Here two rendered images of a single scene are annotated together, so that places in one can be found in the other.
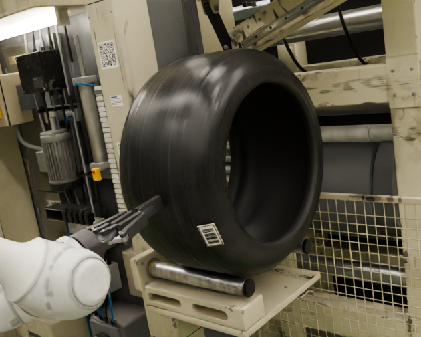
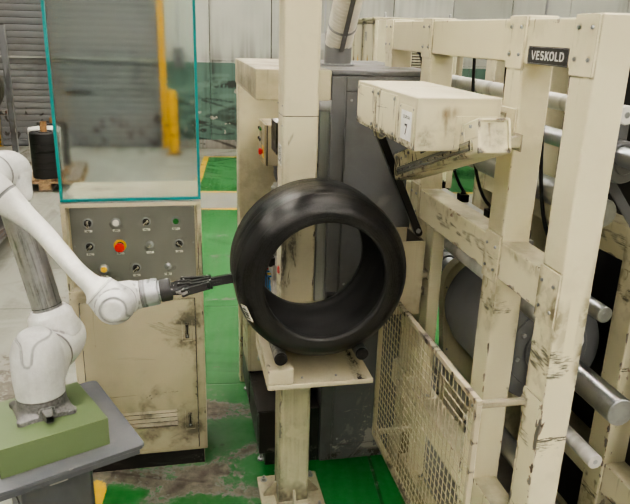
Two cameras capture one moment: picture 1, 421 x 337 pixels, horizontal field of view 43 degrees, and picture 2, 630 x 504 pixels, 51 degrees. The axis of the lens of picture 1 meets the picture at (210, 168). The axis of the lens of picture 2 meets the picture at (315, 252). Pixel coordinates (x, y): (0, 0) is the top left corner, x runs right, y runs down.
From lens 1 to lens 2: 142 cm
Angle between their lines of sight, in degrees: 35
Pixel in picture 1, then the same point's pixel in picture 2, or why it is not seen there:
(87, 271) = (109, 304)
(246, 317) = (271, 377)
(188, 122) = (250, 236)
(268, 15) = (409, 155)
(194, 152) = (246, 257)
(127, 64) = (284, 167)
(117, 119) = not seen: hidden behind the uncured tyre
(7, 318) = not seen: hidden behind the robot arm
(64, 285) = (98, 306)
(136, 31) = (300, 143)
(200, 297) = (264, 351)
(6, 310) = not seen: hidden behind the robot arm
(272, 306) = (306, 381)
